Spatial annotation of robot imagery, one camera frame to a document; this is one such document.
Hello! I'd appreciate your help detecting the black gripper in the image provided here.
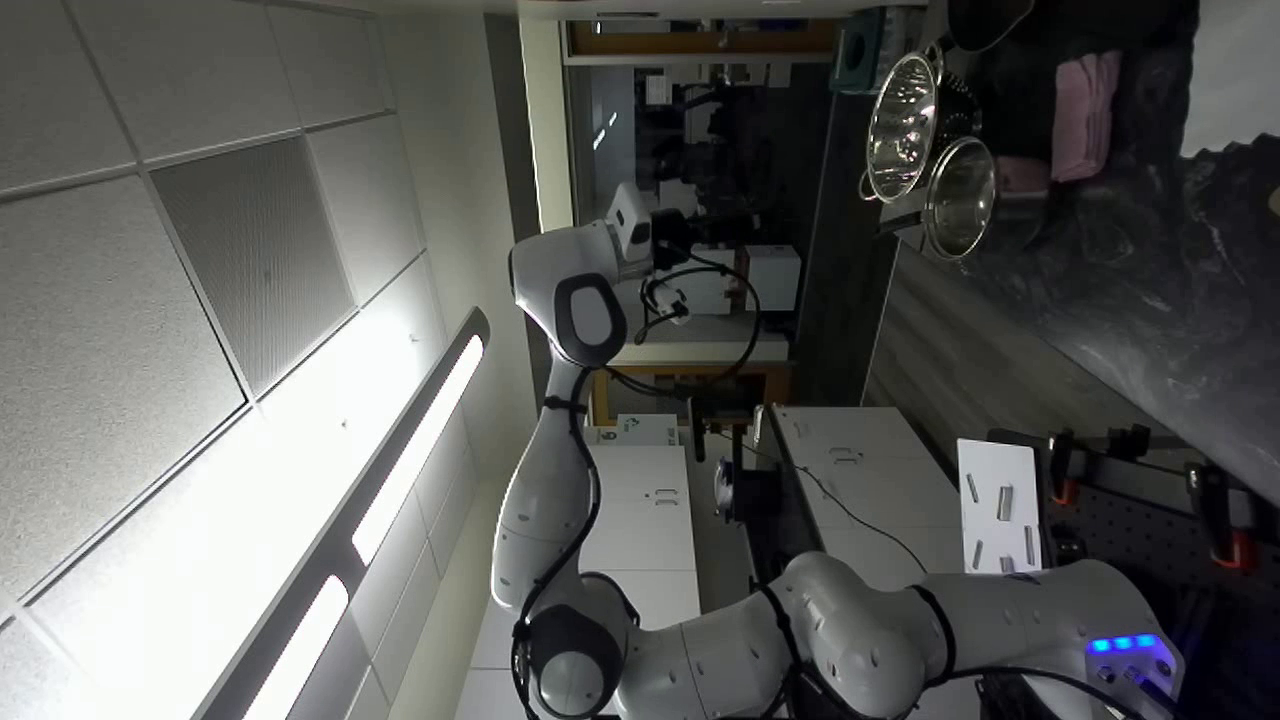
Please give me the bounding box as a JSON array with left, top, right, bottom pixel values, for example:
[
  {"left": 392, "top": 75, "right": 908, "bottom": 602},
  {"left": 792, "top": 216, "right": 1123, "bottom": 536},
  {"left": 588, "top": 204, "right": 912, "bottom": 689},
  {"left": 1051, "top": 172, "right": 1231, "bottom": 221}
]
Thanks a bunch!
[{"left": 648, "top": 204, "right": 706, "bottom": 281}]

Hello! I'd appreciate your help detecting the pink folded cloth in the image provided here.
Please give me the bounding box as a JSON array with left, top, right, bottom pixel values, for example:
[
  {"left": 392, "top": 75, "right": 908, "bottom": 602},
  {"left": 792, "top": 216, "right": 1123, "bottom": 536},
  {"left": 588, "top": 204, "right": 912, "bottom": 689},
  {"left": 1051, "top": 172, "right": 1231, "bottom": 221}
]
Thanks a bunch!
[{"left": 1050, "top": 48, "right": 1123, "bottom": 188}]

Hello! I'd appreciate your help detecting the steel saucepan black handle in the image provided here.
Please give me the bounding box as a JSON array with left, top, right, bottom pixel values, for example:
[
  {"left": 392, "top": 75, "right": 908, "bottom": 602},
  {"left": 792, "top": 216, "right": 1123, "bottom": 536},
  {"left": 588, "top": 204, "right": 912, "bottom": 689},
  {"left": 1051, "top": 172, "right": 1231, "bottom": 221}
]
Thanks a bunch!
[{"left": 915, "top": 132, "right": 1002, "bottom": 265}]

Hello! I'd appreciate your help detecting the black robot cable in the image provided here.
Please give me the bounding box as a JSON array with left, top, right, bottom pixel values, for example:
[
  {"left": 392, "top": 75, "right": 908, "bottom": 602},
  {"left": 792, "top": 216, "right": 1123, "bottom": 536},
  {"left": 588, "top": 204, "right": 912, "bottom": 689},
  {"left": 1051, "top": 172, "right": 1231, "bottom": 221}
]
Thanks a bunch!
[{"left": 514, "top": 252, "right": 768, "bottom": 672}]

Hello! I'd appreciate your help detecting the black clamp orange tip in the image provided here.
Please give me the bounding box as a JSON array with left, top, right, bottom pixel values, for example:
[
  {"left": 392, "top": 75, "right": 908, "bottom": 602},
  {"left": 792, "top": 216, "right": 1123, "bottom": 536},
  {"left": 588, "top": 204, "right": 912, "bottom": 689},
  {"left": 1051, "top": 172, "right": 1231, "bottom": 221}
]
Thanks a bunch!
[
  {"left": 1192, "top": 464, "right": 1263, "bottom": 575},
  {"left": 1046, "top": 424, "right": 1113, "bottom": 515}
]

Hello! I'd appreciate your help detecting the white paper towel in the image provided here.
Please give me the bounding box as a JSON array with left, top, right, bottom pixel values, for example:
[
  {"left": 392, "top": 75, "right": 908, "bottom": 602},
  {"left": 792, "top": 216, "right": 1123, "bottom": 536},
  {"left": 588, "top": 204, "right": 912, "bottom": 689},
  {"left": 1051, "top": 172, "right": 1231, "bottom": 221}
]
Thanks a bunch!
[{"left": 1176, "top": 0, "right": 1280, "bottom": 159}]

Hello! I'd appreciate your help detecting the white marker paper sheet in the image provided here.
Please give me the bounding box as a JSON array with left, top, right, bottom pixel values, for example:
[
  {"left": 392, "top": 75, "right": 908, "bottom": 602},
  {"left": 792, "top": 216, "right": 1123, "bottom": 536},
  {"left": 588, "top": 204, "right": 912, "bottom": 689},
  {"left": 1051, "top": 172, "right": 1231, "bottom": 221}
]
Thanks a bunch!
[{"left": 954, "top": 436, "right": 1050, "bottom": 582}]

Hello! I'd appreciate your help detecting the steel perforated colander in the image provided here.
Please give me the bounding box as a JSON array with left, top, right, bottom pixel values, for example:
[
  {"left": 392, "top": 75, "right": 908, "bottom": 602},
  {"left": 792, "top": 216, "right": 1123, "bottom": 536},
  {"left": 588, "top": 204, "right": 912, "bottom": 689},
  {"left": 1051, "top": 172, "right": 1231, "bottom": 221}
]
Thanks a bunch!
[{"left": 857, "top": 45, "right": 949, "bottom": 210}]

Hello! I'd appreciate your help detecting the long ceiling light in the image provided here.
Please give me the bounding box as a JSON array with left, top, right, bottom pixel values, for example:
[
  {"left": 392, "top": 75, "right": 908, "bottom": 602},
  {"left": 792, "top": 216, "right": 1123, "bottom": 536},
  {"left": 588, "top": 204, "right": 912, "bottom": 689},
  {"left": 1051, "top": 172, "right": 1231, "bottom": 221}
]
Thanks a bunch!
[{"left": 197, "top": 303, "right": 497, "bottom": 720}]

